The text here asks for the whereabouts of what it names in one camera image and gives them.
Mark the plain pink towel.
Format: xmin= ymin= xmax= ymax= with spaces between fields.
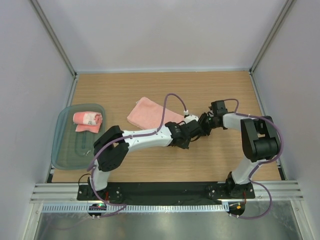
xmin=126 ymin=97 xmax=184 ymax=130

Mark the pink bunny towel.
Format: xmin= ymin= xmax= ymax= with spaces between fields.
xmin=72 ymin=111 xmax=103 ymax=134

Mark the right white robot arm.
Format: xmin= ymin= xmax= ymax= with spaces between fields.
xmin=198 ymin=99 xmax=283 ymax=199

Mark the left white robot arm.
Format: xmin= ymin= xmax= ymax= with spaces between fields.
xmin=88 ymin=120 xmax=203 ymax=200

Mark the clear glass tray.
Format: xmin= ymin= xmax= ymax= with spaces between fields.
xmin=51 ymin=103 xmax=106 ymax=170

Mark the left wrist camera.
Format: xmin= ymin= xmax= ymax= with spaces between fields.
xmin=183 ymin=110 xmax=199 ymax=124

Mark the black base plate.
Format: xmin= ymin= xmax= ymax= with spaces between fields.
xmin=77 ymin=181 xmax=256 ymax=202

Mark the white slotted cable duct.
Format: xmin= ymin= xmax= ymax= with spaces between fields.
xmin=42 ymin=202 xmax=229 ymax=214

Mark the right aluminium frame post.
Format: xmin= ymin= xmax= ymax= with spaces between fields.
xmin=249 ymin=0 xmax=296 ymax=76

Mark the aluminium frame post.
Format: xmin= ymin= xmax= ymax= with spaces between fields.
xmin=31 ymin=0 xmax=78 ymax=78
xmin=249 ymin=0 xmax=296 ymax=76

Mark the aluminium front rail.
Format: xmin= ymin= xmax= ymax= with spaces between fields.
xmin=29 ymin=180 xmax=304 ymax=203

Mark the left aluminium frame post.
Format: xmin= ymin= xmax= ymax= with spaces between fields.
xmin=31 ymin=0 xmax=78 ymax=78

